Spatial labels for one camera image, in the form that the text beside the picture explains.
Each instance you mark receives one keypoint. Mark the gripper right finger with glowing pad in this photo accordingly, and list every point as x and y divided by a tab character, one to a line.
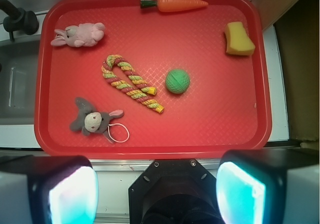
269	186

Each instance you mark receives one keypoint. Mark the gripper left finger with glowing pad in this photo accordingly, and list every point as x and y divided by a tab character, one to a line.
47	190

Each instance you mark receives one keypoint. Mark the grey plush bunny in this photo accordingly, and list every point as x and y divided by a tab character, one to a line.
90	121

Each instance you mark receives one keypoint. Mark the pink plush bunny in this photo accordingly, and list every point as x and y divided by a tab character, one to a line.
82	35

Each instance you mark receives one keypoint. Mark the grey sink basin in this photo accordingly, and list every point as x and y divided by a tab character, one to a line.
18	75

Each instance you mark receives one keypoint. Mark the red plastic tray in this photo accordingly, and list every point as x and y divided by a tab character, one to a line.
227	105

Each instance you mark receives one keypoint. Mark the green textured ball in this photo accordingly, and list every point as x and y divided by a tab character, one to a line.
177	81

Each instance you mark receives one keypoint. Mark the yellow sponge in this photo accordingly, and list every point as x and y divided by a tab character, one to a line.
238	41

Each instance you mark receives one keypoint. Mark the black sink faucet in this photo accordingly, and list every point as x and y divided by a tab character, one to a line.
18	19

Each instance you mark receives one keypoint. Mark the orange plastic carrot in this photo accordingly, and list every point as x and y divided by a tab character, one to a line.
169	6

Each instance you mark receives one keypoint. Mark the twisted rope candy cane toy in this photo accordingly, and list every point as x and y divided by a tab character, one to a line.
137	88

